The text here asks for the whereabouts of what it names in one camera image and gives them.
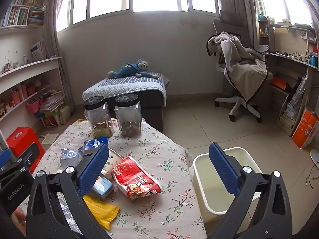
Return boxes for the striped quilted blanket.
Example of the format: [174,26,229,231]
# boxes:
[82,73,170,107]

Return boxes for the blue monkey plush toy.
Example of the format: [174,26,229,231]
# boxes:
[108,59,160,79]

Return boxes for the dark grey ottoman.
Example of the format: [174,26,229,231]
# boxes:
[83,90,166,133]

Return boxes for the silver plastic bag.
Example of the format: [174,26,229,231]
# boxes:
[286,75,308,120]

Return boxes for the clear jar with nuts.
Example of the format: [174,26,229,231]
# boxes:
[83,96,114,138]

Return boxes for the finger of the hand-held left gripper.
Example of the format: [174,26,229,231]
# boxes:
[0,149,11,168]
[0,151,34,177]

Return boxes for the small blue box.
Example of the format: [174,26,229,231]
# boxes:
[78,136,109,157]

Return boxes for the cream woven bag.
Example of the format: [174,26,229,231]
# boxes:
[58,106,71,125]

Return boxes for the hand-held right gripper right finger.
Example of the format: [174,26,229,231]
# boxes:
[209,142,292,239]

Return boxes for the black floor cable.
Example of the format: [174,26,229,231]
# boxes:
[305,163,319,190]

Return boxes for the stack of books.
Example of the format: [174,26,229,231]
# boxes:
[278,112,297,130]

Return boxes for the white plastic trash bin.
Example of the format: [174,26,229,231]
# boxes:
[192,147,265,229]

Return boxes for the white office chair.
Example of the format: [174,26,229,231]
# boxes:
[213,19,270,123]

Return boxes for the light blue packet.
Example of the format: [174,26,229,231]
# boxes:
[92,175,114,200]

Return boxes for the person's left hand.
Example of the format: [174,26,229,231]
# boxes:
[11,208,27,239]

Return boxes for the pink storage basket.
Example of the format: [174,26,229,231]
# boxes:
[26,99,41,114]

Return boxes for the white paper container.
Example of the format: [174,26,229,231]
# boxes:
[101,147,125,180]

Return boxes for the clear jar with round fruits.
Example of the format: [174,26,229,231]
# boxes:
[114,94,143,138]

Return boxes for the red box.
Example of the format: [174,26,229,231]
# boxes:
[5,126,46,172]

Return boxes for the wooden desk with shelves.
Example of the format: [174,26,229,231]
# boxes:
[258,20,319,137]

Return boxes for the orange flat box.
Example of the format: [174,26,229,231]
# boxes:
[271,76,287,90]

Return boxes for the grey plastic bag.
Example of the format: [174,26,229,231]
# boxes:
[60,148,83,170]

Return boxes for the silver foil wrapper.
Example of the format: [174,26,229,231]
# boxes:
[58,199,83,239]

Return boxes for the red snack bag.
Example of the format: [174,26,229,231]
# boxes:
[111,157,163,200]

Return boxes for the beige blanket with dark trim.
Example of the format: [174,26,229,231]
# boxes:
[206,31,269,102]

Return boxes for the yellow wrapper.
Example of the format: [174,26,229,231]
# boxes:
[83,195,120,230]

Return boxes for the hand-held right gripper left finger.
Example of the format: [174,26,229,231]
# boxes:
[26,143,110,239]

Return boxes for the grey patterned curtain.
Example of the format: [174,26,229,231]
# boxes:
[217,0,261,48]
[42,0,75,112]

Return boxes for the white bookshelf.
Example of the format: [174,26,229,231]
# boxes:
[0,0,66,140]

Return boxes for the orange paper bag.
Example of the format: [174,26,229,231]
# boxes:
[291,108,319,150]

